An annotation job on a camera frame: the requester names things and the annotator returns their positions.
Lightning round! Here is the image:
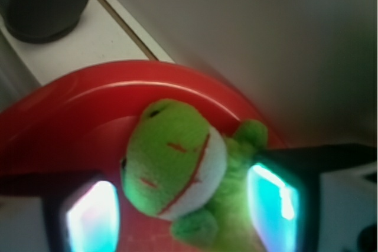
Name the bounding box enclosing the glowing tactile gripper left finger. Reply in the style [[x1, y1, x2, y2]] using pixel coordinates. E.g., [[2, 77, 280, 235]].
[[1, 171, 120, 251]]

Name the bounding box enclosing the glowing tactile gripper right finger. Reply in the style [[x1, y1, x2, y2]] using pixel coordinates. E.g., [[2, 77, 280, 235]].
[[247, 144, 377, 251]]

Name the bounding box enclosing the green plush frog toy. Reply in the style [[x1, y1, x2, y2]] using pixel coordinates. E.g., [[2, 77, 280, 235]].
[[120, 99, 268, 251]]

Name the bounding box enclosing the red plastic tray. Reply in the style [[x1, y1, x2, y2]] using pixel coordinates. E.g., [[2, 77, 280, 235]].
[[0, 60, 287, 252]]

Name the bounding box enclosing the black cylindrical knob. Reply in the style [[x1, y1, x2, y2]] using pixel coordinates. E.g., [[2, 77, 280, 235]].
[[1, 0, 89, 44]]

